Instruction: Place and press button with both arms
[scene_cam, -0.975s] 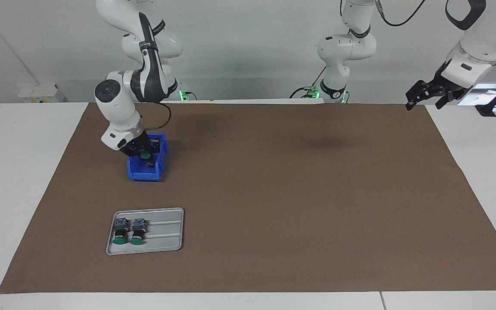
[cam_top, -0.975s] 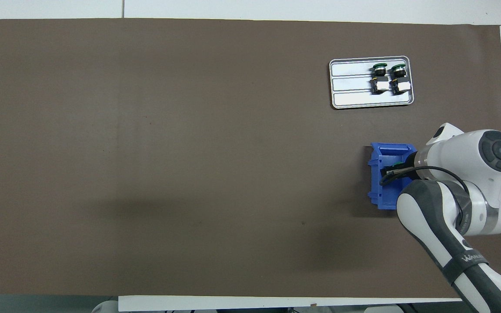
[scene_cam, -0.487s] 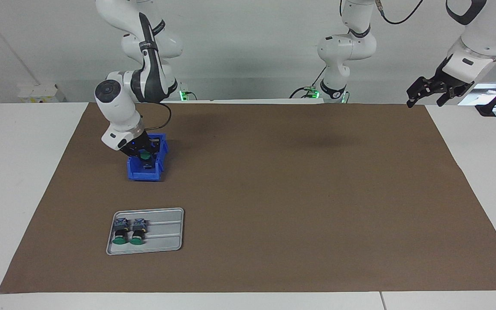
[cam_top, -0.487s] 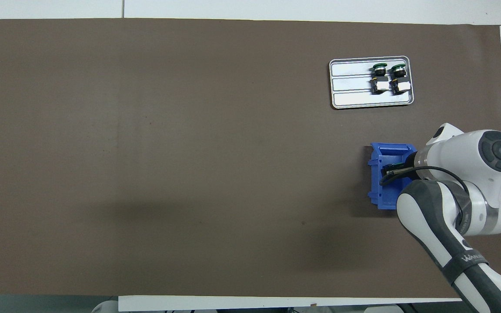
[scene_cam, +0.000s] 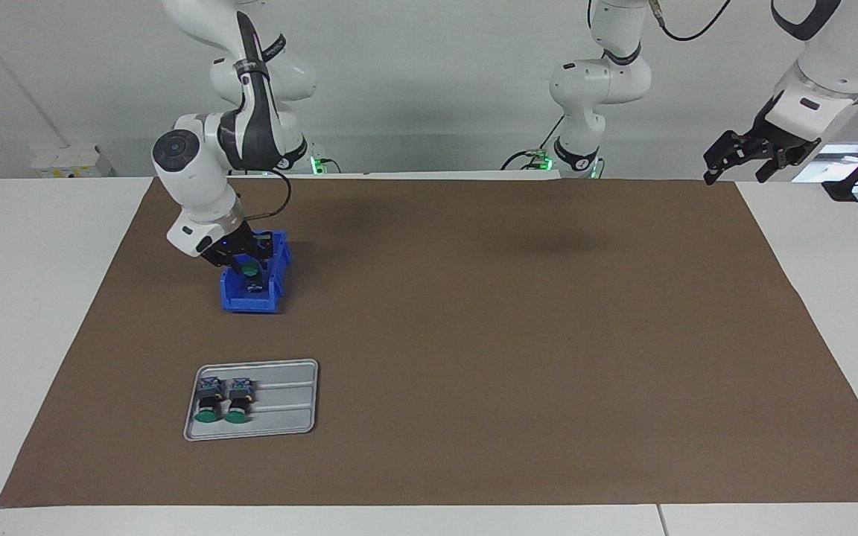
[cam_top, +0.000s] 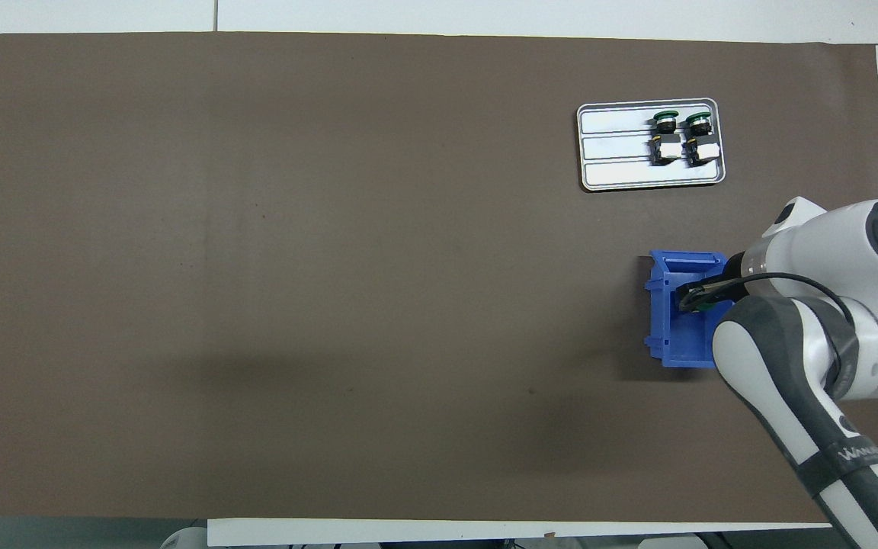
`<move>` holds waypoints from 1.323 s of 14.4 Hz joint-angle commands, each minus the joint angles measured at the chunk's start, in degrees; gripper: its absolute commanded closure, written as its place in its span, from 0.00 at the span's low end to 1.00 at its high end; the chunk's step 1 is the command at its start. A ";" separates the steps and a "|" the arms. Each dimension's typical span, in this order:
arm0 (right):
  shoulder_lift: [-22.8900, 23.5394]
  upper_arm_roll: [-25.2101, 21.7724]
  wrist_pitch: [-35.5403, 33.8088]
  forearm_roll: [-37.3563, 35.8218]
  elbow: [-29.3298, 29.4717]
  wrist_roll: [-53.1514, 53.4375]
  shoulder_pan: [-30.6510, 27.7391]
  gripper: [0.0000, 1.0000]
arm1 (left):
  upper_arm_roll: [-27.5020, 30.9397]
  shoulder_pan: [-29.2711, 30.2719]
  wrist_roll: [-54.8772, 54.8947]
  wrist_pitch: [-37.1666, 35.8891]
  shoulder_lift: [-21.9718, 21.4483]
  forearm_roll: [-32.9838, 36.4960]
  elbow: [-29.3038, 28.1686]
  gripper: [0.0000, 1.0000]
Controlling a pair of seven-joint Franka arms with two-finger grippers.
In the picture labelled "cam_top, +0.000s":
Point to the blue plastic bin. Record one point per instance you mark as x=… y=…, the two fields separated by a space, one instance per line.
x=687 y=343

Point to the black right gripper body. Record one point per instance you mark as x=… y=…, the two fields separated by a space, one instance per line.
x=736 y=268

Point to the brown table mat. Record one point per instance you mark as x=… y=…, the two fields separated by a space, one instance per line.
x=408 y=91

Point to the grey metal tray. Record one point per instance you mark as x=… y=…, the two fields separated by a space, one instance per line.
x=614 y=145

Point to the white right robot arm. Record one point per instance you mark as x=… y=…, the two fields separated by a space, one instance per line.
x=789 y=358

